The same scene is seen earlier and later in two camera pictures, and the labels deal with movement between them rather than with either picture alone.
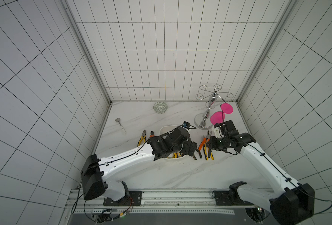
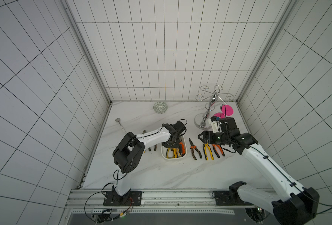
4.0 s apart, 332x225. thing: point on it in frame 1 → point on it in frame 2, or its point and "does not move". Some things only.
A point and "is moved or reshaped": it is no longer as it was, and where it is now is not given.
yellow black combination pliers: (206, 154) does not move
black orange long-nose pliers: (199, 153) does not move
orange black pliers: (206, 140) is moved or reshaped
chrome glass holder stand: (202, 121) does not move
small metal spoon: (117, 120) does not move
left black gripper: (187, 145) → (175, 146)
